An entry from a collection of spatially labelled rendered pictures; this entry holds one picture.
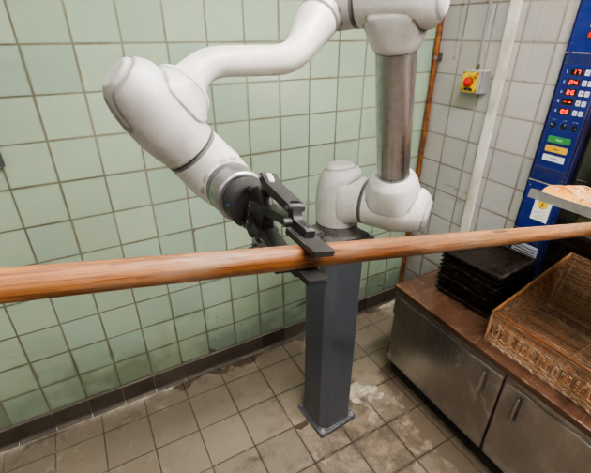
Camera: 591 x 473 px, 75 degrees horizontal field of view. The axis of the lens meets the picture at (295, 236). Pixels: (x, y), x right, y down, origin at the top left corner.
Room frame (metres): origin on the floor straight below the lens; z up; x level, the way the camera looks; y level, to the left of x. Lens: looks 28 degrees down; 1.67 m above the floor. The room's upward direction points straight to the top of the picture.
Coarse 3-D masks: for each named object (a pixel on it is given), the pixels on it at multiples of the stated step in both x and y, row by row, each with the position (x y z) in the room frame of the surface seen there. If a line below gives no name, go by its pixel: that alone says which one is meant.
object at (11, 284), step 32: (576, 224) 0.74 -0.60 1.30; (160, 256) 0.33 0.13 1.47; (192, 256) 0.34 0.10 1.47; (224, 256) 0.35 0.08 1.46; (256, 256) 0.37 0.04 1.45; (288, 256) 0.38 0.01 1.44; (352, 256) 0.43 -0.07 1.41; (384, 256) 0.46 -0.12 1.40; (0, 288) 0.25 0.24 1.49; (32, 288) 0.26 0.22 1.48; (64, 288) 0.27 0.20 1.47; (96, 288) 0.28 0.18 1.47; (128, 288) 0.30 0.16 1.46
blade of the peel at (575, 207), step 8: (536, 192) 1.12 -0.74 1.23; (544, 192) 1.10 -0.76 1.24; (544, 200) 1.09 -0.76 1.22; (552, 200) 1.07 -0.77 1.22; (560, 200) 1.06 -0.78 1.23; (568, 200) 1.04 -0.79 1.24; (568, 208) 1.03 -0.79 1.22; (576, 208) 1.01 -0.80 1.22; (584, 208) 1.00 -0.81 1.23; (584, 216) 0.99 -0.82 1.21
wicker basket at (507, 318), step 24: (528, 288) 1.26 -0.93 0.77; (552, 288) 1.37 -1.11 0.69; (504, 312) 1.20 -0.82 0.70; (528, 312) 1.29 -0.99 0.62; (552, 312) 1.33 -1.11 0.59; (576, 312) 1.27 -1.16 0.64; (504, 336) 1.11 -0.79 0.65; (528, 336) 1.04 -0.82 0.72; (552, 336) 1.18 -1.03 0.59; (576, 336) 1.18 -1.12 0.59; (528, 360) 1.02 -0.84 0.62; (552, 360) 0.96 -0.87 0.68; (576, 360) 0.91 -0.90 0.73; (552, 384) 0.94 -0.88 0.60; (576, 384) 0.94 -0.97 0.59
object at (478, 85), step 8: (464, 72) 1.97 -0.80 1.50; (472, 72) 1.94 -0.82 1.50; (480, 72) 1.90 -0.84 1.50; (488, 72) 1.92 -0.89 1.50; (472, 80) 1.93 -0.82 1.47; (480, 80) 1.91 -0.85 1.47; (488, 80) 1.93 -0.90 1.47; (464, 88) 1.96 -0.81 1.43; (472, 88) 1.92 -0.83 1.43; (480, 88) 1.91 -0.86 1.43
